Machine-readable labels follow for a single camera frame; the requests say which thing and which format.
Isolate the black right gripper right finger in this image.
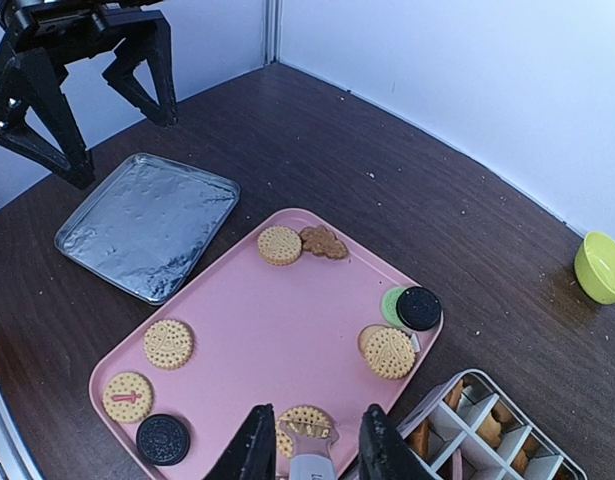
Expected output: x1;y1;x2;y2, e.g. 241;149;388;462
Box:
358;404;432;480

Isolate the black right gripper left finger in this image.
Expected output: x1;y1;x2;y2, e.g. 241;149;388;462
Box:
211;404;276;480

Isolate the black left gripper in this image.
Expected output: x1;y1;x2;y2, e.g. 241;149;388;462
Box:
0;1;177;189

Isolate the lilac divided storage box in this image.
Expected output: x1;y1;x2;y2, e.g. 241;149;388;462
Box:
397;369;587;479

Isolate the clear plastic box lid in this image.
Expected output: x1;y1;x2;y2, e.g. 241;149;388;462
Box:
54;153;240;306

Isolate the brown flower cookie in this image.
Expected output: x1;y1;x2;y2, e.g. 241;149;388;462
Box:
299;225;349;260

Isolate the round dotted biscuit right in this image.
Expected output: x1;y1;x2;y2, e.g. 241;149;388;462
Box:
275;405;334;459

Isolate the round dotted biscuit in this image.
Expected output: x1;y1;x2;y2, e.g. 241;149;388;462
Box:
358;325;416;380
143;319;194;370
275;405;334;459

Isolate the black sandwich cookie middle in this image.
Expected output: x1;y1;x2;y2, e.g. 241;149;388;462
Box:
135;414;191;466

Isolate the black sandwich cookie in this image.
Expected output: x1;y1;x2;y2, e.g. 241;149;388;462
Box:
135;414;191;466
396;286;442;331

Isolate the round dotted biscuit far left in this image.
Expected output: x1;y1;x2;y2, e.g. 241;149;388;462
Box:
358;325;416;380

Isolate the dotted biscuit with red mark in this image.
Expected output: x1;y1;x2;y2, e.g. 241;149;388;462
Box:
103;372;154;424

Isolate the round dotted biscuit near left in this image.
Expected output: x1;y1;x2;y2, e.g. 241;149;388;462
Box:
143;319;194;370

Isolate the pink plastic tray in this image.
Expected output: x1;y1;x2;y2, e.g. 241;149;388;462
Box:
89;232;413;479

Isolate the black sandwich cookie far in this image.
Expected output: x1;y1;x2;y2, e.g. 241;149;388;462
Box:
396;286;442;331

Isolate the green sandwich cookie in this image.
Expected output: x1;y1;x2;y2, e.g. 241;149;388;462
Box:
381;286;406;328

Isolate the round dotted biscuit far corner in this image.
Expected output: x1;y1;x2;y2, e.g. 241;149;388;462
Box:
257;225;302;266

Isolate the green plastic bowl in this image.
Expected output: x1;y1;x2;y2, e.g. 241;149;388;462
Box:
574;231;615;305

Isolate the left aluminium corner post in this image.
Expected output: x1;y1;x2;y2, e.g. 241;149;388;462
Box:
263;0;283;65

